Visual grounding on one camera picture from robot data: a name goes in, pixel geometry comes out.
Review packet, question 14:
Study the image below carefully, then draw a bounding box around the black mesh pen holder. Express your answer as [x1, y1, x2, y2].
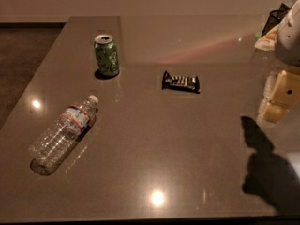
[262, 3, 291, 36]

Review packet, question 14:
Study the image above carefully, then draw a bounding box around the green soda can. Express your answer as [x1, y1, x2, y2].
[94, 34, 119, 77]

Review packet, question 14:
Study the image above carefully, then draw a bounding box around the clear plastic water bottle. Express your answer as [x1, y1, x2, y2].
[29, 95, 98, 175]

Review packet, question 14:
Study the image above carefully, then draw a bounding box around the black candy bar wrapper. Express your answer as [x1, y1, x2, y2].
[162, 71, 200, 94]

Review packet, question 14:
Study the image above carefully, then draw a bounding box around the white crumpled cloth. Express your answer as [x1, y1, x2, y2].
[255, 26, 278, 51]

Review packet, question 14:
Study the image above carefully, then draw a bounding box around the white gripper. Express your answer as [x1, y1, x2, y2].
[258, 0, 300, 124]

